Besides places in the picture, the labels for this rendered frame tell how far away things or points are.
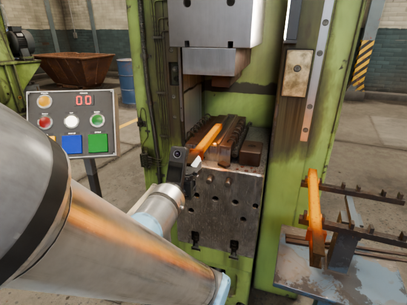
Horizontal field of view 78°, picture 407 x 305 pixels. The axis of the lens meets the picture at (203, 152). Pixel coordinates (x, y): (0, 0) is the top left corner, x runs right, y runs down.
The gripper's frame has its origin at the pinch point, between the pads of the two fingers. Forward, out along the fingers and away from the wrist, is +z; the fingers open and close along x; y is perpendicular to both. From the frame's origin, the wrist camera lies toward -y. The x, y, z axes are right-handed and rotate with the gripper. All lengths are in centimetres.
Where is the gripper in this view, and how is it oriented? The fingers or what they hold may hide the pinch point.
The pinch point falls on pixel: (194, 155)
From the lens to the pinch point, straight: 82.6
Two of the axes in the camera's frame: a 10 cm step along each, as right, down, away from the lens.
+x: 9.6, 1.3, -2.6
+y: 0.0, 8.9, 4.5
